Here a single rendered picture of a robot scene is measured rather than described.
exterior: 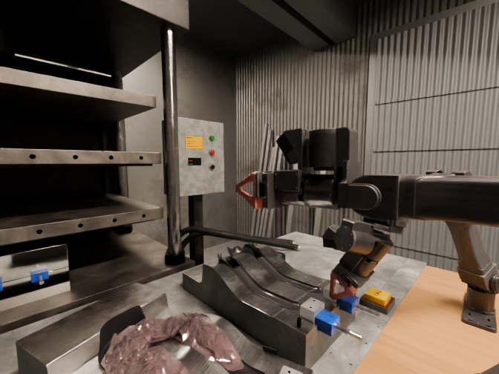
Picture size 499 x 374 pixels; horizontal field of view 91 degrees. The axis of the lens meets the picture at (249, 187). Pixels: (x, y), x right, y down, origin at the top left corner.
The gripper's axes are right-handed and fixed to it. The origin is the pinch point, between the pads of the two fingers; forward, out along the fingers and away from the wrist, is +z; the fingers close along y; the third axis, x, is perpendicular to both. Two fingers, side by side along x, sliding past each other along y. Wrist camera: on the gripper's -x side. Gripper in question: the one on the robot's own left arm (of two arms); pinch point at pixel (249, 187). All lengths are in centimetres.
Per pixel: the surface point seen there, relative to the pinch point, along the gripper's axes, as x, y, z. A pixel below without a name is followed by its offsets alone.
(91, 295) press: 39, 17, 61
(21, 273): 28, 33, 70
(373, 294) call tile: 36, -41, -13
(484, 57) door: -83, -224, -35
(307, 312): 28.7, -9.1, -8.7
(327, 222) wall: 62, -229, 91
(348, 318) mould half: 37.4, -26.2, -11.4
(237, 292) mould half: 30.2, -6.5, 11.3
